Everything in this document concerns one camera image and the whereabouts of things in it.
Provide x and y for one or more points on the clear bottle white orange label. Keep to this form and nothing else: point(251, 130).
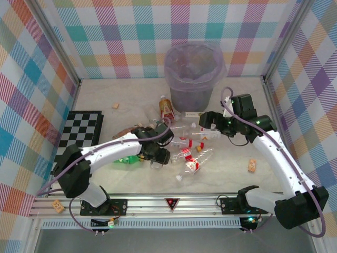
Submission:
point(208, 135)

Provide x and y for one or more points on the clear bottle white green label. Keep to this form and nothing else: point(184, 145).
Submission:
point(190, 115)

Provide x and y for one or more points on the small clear bottle orange cap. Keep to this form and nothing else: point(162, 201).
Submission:
point(185, 154)

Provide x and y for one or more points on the clear bottle red cap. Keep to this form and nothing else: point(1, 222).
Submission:
point(188, 142)

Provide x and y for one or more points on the green plastic bottle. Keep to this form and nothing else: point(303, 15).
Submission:
point(126, 160)

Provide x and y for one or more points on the clear bottle red white label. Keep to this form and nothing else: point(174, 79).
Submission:
point(193, 166)

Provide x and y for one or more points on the brown plastic bottle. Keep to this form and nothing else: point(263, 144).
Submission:
point(122, 133)

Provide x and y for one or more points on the clear unlabelled plastic bottle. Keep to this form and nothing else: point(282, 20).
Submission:
point(152, 113)

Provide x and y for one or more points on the orange tea bottle red label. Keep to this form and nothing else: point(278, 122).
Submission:
point(166, 109)

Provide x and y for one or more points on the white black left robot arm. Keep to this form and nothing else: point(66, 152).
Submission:
point(110, 150)

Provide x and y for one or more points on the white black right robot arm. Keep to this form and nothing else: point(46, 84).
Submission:
point(279, 158)

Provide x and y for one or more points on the grey round waste bin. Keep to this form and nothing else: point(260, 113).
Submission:
point(192, 102)

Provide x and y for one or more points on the purple lined trash bin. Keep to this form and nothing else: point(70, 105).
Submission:
point(171, 71)

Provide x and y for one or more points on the clear bottle white cap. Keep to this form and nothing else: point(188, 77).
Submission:
point(184, 129)

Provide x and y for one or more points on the small orange printed box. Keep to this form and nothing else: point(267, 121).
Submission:
point(58, 206)
point(252, 166)

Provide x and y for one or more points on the red black triangle emblem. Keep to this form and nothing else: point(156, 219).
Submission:
point(172, 203)

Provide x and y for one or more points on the small tan wooden block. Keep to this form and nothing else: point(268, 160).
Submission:
point(115, 106)

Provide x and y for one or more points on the black silver chessboard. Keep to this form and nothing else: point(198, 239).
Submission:
point(79, 124)

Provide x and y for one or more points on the left power connector block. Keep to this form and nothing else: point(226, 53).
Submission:
point(100, 223)

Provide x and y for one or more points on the power connector block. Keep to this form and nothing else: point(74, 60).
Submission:
point(100, 223)
point(248, 220)

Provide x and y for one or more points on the right power connector block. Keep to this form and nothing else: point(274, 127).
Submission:
point(248, 220)

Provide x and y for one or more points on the aluminium floor frame bar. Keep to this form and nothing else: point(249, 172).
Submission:
point(269, 92)
point(74, 97)

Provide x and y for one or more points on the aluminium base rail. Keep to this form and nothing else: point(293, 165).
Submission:
point(147, 204)

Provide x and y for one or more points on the aluminium frame post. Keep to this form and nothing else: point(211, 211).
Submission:
point(61, 50)
point(285, 39)

